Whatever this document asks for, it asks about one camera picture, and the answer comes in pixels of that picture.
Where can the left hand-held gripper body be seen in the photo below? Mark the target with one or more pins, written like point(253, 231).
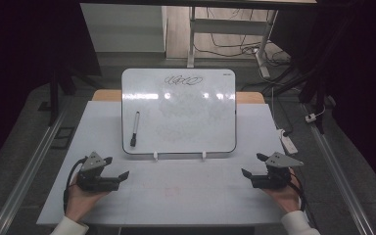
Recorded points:
point(93, 178)

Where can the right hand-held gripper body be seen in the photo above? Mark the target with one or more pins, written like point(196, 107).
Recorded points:
point(274, 174)

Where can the whiteboard marker with black cap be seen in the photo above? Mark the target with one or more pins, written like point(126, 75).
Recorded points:
point(135, 129)

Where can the white whiteboard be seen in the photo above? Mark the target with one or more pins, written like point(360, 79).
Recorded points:
point(182, 124)

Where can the person's right hand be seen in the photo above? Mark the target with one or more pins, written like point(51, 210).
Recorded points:
point(285, 197)

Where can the person's left hand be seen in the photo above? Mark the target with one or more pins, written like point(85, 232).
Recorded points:
point(81, 200)

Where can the black floor plate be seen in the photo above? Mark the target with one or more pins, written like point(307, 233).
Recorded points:
point(63, 137)

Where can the white table cover sheet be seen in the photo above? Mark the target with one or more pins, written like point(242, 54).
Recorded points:
point(182, 192)

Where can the small white adapter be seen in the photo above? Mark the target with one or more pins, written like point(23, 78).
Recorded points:
point(310, 117)

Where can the wooden table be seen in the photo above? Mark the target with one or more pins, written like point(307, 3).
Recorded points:
point(106, 96)

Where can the black metal stand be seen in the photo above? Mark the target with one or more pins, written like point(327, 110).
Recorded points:
point(57, 94)
point(316, 98)

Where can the white cabinet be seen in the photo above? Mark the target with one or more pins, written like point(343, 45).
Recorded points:
point(124, 27)

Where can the metal floor rail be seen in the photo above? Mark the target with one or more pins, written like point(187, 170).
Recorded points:
point(339, 176)
point(26, 176)

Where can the white desk frame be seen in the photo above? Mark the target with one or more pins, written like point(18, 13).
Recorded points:
point(228, 26)

